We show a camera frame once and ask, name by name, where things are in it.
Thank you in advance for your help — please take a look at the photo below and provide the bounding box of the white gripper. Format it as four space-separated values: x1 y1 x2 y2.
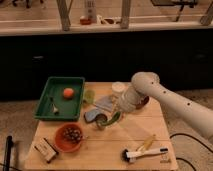
118 86 145 113

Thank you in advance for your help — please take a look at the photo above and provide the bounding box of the green pepper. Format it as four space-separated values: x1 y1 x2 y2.
100 111 121 127

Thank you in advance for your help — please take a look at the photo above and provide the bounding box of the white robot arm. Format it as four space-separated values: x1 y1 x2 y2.
118 72 213 144

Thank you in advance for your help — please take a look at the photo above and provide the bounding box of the white cup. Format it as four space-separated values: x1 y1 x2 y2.
112 82 126 96

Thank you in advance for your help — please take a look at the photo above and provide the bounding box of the metal cup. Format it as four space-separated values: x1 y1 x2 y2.
95 114 108 130

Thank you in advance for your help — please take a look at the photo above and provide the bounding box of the light green cup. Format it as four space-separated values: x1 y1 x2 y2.
83 90 95 104

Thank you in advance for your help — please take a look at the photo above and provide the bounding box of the dark red bowl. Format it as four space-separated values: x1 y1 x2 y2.
136 96 149 110

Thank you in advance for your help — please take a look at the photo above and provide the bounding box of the grey cloth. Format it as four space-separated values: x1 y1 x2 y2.
94 95 117 112

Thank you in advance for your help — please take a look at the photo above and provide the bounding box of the yellow banana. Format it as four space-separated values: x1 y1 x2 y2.
138 134 156 151

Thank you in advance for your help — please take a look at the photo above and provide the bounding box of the black white dish brush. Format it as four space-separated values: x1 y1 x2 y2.
121 148 168 163

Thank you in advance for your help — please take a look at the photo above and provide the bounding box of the orange ball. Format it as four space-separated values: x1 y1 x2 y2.
63 88 74 99

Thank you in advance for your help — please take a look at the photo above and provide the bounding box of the green plastic tray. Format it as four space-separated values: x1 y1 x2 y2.
34 77 85 121

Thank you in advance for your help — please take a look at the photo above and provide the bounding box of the orange bowl with nuts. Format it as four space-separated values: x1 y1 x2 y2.
54 122 83 153

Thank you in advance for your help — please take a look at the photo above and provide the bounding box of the small metal utensil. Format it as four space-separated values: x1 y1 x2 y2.
50 97 59 115

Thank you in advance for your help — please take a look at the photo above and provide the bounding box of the red white bottle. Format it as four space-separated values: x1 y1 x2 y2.
80 0 97 25

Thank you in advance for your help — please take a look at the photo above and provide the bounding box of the small cardboard box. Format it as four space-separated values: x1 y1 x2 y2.
34 138 59 163

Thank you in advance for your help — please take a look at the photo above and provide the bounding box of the black stand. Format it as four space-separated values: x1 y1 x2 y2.
3 135 13 171

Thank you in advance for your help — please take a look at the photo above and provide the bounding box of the black cable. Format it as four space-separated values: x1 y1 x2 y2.
169 132 213 171

